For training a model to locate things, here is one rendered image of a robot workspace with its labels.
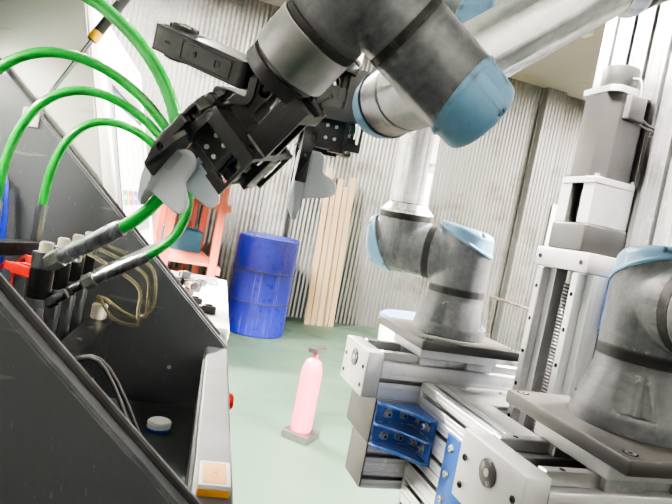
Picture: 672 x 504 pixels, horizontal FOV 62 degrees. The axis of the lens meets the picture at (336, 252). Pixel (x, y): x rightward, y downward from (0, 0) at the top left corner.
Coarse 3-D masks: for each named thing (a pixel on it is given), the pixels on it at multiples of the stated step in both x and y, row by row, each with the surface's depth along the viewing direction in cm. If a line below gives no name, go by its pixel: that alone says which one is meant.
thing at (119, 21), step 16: (96, 0) 59; (112, 16) 59; (128, 32) 59; (144, 48) 58; (160, 64) 59; (160, 80) 58; (176, 96) 59; (176, 112) 58; (144, 208) 59; (128, 224) 59
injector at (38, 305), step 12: (36, 252) 69; (36, 264) 69; (36, 276) 69; (48, 276) 70; (36, 288) 69; (48, 288) 70; (36, 300) 69; (48, 300) 70; (60, 300) 71; (36, 312) 70
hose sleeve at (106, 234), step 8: (112, 224) 59; (96, 232) 60; (104, 232) 59; (112, 232) 59; (120, 232) 59; (80, 240) 60; (88, 240) 60; (96, 240) 60; (104, 240) 60; (112, 240) 60; (64, 248) 60; (72, 248) 60; (80, 248) 60; (88, 248) 60; (96, 248) 60; (64, 256) 60; (72, 256) 60; (80, 256) 61
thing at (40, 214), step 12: (96, 120) 92; (108, 120) 92; (120, 120) 93; (72, 132) 91; (132, 132) 93; (144, 132) 94; (60, 144) 91; (60, 156) 91; (48, 168) 91; (48, 180) 91; (48, 192) 92; (36, 216) 91; (36, 228) 91; (36, 240) 91
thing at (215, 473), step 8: (208, 464) 56; (216, 464) 56; (224, 464) 57; (208, 472) 54; (216, 472) 55; (224, 472) 55; (208, 480) 53; (216, 480) 53; (224, 480) 53; (208, 496) 52; (216, 496) 52; (224, 496) 52
